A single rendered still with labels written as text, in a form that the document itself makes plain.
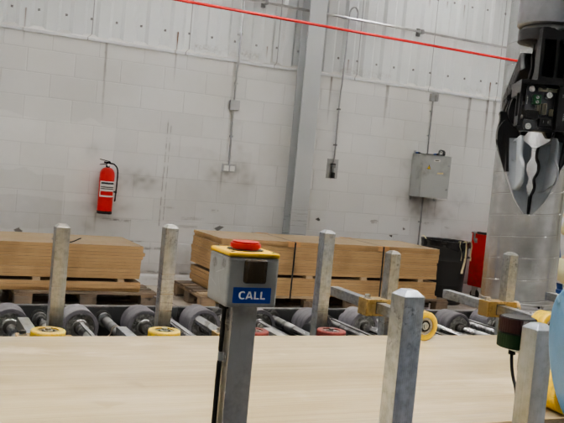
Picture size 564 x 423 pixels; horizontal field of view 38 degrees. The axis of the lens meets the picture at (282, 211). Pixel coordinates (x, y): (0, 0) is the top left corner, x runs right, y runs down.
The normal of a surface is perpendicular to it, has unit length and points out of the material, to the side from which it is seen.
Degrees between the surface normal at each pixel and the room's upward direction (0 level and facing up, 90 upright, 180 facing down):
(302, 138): 90
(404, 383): 90
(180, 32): 90
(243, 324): 90
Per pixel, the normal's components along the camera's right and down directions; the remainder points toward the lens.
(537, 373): 0.42, 0.09
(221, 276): -0.90, -0.06
